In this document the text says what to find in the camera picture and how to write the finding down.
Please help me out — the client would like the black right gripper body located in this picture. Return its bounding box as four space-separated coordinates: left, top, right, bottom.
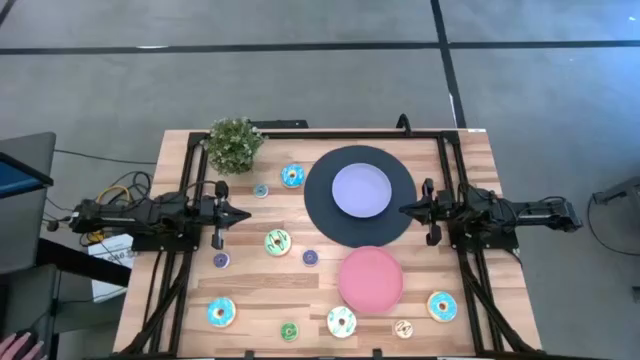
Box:
422 178 452 247

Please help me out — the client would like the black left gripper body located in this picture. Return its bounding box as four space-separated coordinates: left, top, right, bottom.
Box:
199 180 230 250

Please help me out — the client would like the large green iced donut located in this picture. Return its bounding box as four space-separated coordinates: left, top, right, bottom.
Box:
263 228 293 258

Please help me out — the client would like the large blue iced donut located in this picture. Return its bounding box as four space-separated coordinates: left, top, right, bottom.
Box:
206 296 238 329
426 290 459 324
279 163 307 190

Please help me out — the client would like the small white chocolate-drizzle donut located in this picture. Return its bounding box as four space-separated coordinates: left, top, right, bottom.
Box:
393 319 415 340

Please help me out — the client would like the large white iced donut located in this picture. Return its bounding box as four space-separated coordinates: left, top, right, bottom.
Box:
326 305 358 340

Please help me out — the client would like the lavender plate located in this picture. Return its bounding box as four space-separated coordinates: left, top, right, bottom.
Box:
331 162 393 220

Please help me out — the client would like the green potted plant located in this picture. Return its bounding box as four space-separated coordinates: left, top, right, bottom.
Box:
205 117 269 176

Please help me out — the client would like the pink plate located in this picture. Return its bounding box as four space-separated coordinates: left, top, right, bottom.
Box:
337 245 405 316

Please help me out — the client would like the round black mat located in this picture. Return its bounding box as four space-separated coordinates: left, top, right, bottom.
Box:
303 144 418 249

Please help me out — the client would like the flat black bar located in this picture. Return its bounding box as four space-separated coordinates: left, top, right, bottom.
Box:
249 119 309 130

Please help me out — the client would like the white printed box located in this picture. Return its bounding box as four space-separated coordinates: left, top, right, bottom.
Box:
87 232 135 304

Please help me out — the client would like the black desk edge bar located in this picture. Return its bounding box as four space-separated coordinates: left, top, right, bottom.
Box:
35 237 132 288

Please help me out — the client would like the grey stand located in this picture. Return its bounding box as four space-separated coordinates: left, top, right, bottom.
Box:
592 174 640 206

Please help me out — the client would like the blue-screen monitor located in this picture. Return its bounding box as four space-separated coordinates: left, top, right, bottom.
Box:
0 151 55 200

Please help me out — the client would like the person's hand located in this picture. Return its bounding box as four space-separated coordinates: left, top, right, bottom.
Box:
0 332 47 360

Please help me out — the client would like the black cable bundle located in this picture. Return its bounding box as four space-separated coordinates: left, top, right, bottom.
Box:
43 169 156 251

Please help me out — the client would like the black aluminium table frame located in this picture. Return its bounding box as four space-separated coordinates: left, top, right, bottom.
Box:
118 128 540 360

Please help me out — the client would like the yellow cable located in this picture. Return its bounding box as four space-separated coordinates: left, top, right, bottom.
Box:
87 184 132 244

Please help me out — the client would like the thin black floor cable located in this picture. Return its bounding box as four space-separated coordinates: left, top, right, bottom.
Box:
53 148 158 166

